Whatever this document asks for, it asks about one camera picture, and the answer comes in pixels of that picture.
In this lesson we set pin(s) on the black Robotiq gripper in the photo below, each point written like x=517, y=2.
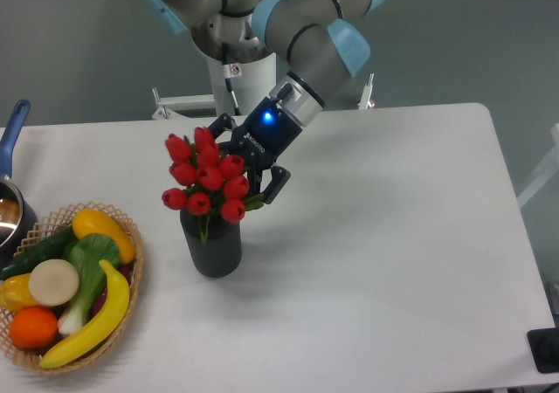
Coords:
x=263, y=136

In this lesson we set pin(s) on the red tulip bouquet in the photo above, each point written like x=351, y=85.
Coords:
x=213, y=184

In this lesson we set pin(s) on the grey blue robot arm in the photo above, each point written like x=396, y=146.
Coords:
x=317, y=48

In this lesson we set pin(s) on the dark grey ribbed vase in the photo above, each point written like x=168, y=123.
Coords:
x=217, y=256

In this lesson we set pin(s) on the right table clamp bolt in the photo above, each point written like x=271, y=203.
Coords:
x=366, y=102

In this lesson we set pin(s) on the yellow squash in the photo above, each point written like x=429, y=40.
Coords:
x=89, y=221

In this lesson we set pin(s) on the green bok choy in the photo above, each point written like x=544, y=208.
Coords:
x=85, y=256

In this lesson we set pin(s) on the yellow banana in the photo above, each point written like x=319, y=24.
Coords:
x=98, y=328

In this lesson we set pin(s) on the green cucumber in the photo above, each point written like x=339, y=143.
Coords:
x=48, y=248

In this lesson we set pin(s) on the woven wicker basket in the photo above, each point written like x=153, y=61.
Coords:
x=53, y=223

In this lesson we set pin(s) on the beige round slice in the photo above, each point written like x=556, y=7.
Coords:
x=53, y=282

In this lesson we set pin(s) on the yellow bell pepper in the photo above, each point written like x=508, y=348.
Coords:
x=15, y=293

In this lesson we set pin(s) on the orange fruit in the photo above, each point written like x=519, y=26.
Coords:
x=33, y=327

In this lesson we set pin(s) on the black device at table edge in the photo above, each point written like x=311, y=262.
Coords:
x=543, y=344

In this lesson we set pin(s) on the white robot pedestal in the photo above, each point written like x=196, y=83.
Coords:
x=242, y=70

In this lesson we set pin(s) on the white table clamp bracket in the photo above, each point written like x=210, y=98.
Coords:
x=196, y=106

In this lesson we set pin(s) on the blue handled saucepan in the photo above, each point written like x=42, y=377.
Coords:
x=17, y=216

